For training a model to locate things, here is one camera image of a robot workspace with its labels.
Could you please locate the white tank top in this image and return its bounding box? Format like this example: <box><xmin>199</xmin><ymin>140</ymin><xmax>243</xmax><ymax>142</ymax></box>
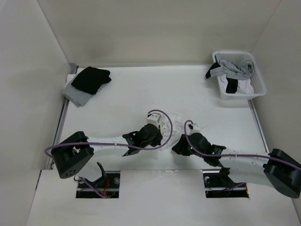
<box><xmin>158</xmin><ymin>113</ymin><xmax>185</xmax><ymax>151</ymax></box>

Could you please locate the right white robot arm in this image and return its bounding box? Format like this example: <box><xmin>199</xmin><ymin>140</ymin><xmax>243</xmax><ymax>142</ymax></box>
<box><xmin>172</xmin><ymin>133</ymin><xmax>301</xmax><ymax>199</ymax></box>

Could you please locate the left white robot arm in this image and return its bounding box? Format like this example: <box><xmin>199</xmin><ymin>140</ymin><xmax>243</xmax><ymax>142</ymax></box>
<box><xmin>50</xmin><ymin>123</ymin><xmax>163</xmax><ymax>179</ymax></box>

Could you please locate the crumpled black tank top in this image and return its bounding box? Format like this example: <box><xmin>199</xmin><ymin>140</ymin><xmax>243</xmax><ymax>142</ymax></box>
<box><xmin>205</xmin><ymin>62</ymin><xmax>238</xmax><ymax>94</ymax></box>

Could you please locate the folded grey tank top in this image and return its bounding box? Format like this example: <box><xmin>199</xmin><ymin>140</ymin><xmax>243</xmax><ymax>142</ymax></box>
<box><xmin>62</xmin><ymin>83</ymin><xmax>94</xmax><ymax>107</ymax></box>

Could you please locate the folded black tank top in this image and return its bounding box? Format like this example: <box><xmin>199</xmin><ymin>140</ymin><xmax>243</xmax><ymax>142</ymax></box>
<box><xmin>71</xmin><ymin>66</ymin><xmax>111</xmax><ymax>95</ymax></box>

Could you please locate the crumpled grey tank top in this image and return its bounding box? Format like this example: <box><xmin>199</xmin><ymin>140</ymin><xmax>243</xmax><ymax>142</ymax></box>
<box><xmin>207</xmin><ymin>59</ymin><xmax>254</xmax><ymax>80</ymax></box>

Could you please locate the white garment in basket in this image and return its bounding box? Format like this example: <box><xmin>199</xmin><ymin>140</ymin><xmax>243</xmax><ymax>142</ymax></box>
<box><xmin>220</xmin><ymin>74</ymin><xmax>254</xmax><ymax>94</ymax></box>

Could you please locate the white plastic laundry basket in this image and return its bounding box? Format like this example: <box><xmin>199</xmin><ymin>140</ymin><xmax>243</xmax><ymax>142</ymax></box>
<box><xmin>212</xmin><ymin>50</ymin><xmax>267</xmax><ymax>101</ymax></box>

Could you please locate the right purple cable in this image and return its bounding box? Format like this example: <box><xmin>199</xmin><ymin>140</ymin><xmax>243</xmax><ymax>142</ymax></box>
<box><xmin>184</xmin><ymin>120</ymin><xmax>301</xmax><ymax>170</ymax></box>

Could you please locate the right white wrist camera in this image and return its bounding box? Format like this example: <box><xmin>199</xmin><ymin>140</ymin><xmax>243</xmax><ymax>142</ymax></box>
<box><xmin>188</xmin><ymin>123</ymin><xmax>200</xmax><ymax>135</ymax></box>

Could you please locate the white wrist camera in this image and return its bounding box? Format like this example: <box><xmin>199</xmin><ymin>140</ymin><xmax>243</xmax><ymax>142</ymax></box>
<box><xmin>146</xmin><ymin>113</ymin><xmax>162</xmax><ymax>128</ymax></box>
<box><xmin>188</xmin><ymin>123</ymin><xmax>200</xmax><ymax>135</ymax></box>

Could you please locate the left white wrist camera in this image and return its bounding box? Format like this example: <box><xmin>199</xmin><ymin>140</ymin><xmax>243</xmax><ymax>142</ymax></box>
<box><xmin>146</xmin><ymin>113</ymin><xmax>162</xmax><ymax>128</ymax></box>

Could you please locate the right metal table rail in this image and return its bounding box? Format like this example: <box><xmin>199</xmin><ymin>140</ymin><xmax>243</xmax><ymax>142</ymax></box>
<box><xmin>248</xmin><ymin>100</ymin><xmax>270</xmax><ymax>153</ymax></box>

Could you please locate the metal table rail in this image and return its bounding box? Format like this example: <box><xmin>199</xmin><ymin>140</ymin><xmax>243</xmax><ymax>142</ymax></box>
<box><xmin>248</xmin><ymin>100</ymin><xmax>270</xmax><ymax>153</ymax></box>
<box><xmin>46</xmin><ymin>63</ymin><xmax>79</xmax><ymax>170</ymax></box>

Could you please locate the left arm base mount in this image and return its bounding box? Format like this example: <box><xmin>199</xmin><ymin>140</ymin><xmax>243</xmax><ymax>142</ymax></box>
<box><xmin>73</xmin><ymin>162</ymin><xmax>121</xmax><ymax>199</ymax></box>

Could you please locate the left metal table rail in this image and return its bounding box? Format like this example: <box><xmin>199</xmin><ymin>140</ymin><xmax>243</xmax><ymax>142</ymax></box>
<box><xmin>46</xmin><ymin>63</ymin><xmax>79</xmax><ymax>170</ymax></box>

